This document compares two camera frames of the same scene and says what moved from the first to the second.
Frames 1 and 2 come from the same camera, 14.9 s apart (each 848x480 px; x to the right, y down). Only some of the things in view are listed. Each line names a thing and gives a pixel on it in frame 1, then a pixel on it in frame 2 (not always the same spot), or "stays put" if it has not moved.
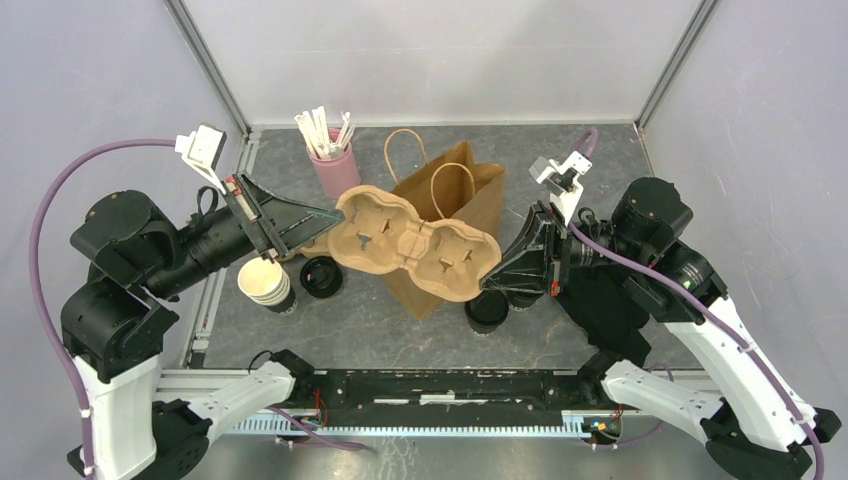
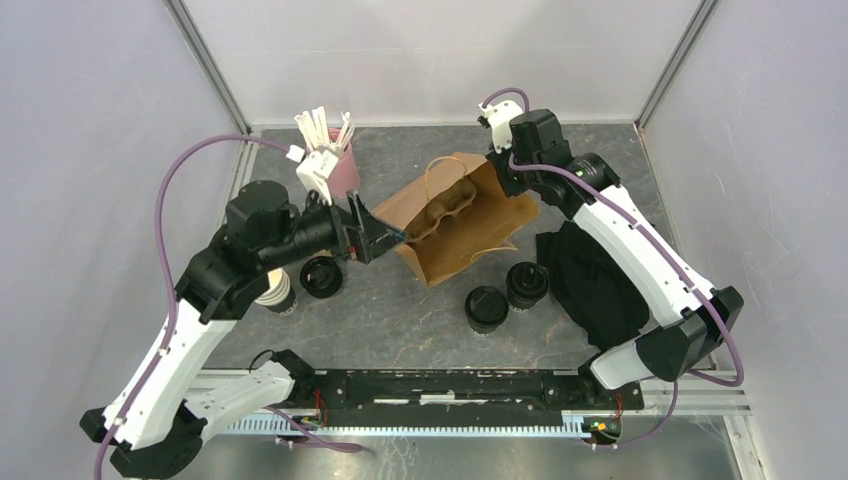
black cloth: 593,298 stays put
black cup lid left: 321,276 stays put
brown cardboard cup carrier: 383,233 to 449,202
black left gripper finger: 286,224 to 374,234
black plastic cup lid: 490,308 stays put
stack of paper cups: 267,284 stays put
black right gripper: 536,258 to 498,158
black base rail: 450,390 stays put
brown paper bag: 447,186 to 457,218
